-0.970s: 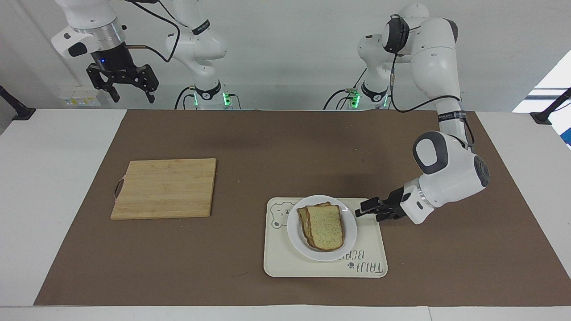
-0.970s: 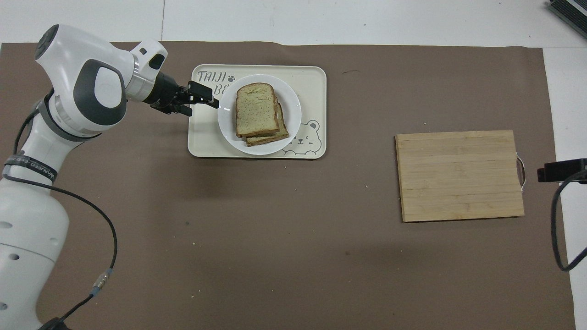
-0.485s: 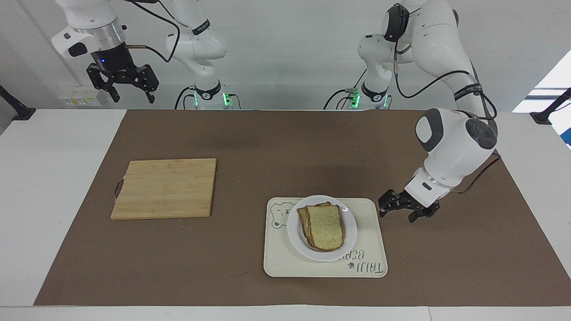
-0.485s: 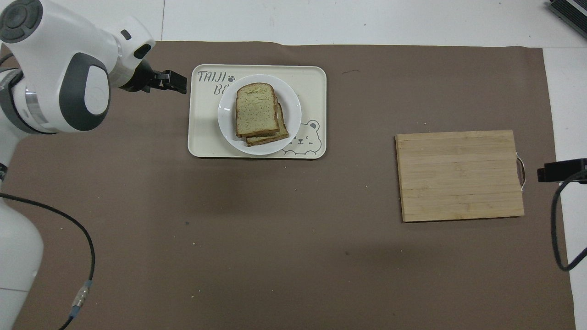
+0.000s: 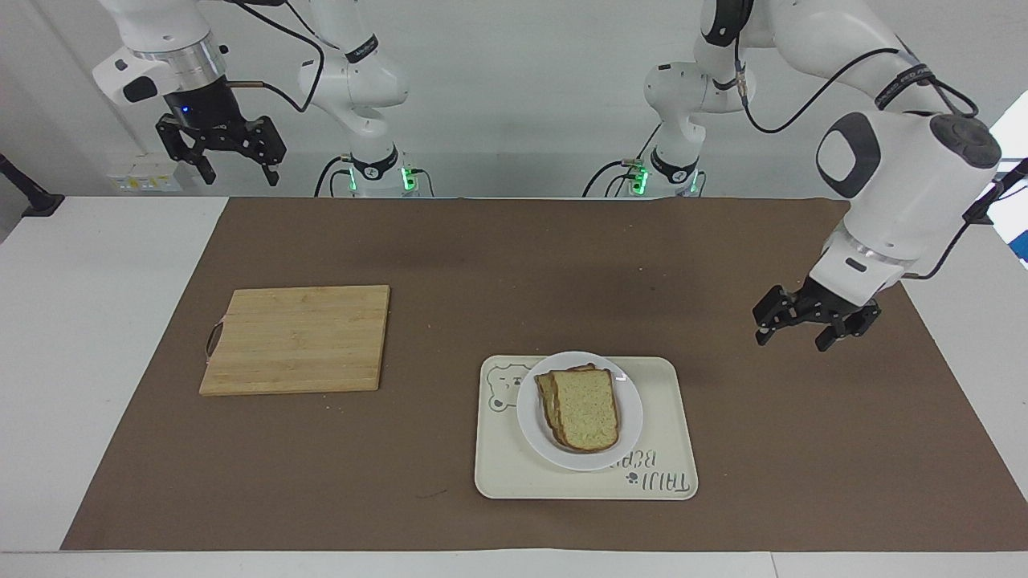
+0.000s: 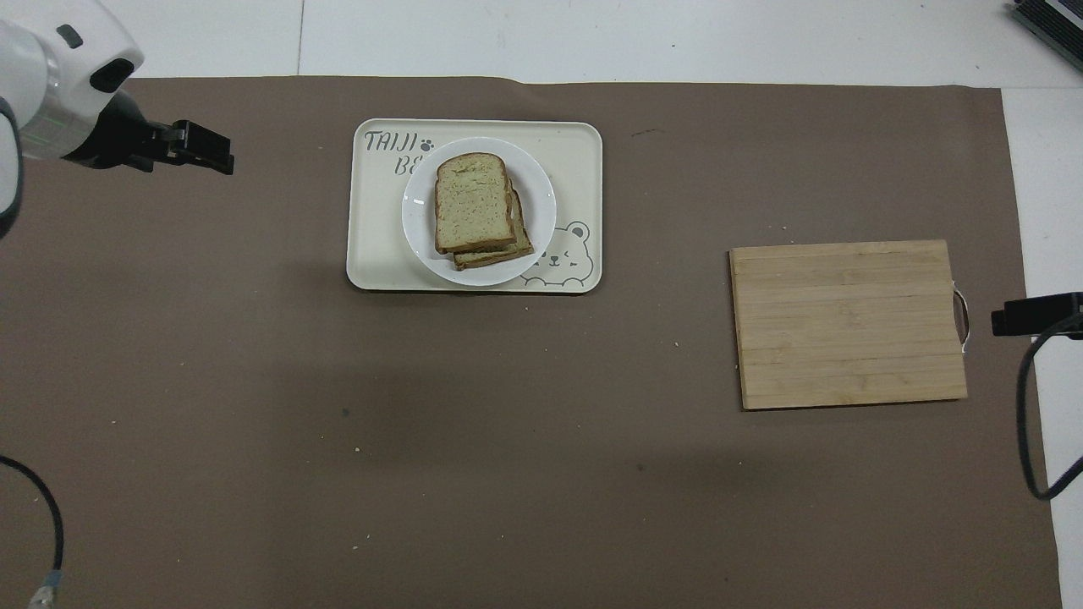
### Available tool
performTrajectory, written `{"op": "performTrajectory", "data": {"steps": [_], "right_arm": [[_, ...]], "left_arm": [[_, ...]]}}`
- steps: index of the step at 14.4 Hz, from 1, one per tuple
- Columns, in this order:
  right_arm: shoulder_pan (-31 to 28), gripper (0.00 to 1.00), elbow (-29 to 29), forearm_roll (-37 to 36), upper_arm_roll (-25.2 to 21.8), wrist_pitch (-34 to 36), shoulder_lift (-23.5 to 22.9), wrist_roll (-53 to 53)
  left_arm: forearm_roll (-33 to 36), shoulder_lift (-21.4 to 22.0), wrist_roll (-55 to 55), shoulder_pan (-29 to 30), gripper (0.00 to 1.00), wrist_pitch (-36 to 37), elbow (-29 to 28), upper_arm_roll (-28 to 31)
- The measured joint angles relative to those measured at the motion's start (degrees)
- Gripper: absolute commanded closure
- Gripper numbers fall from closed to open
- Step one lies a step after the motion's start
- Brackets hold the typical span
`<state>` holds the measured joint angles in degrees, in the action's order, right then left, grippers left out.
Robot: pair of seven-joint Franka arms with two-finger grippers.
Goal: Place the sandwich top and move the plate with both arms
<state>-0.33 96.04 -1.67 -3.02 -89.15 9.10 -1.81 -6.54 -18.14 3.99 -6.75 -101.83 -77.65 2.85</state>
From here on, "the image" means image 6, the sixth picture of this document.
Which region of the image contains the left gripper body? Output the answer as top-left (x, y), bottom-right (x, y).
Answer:
top-left (64, 89), bottom-right (160, 173)

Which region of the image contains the white round plate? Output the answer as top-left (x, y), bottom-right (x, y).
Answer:
top-left (401, 136), bottom-right (558, 288)

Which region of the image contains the cream tray with bear print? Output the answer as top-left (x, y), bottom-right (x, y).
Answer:
top-left (345, 118), bottom-right (603, 294)

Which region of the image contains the brown bread slice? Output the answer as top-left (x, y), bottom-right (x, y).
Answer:
top-left (453, 179), bottom-right (536, 272)
top-left (434, 152), bottom-right (518, 255)

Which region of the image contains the wooden cutting board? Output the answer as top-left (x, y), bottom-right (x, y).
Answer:
top-left (729, 239), bottom-right (971, 412)

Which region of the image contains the black stand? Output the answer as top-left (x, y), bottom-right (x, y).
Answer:
top-left (1010, 0), bottom-right (1083, 49)

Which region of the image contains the black cable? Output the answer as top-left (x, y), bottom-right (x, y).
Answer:
top-left (0, 454), bottom-right (66, 609)
top-left (1015, 315), bottom-right (1083, 502)

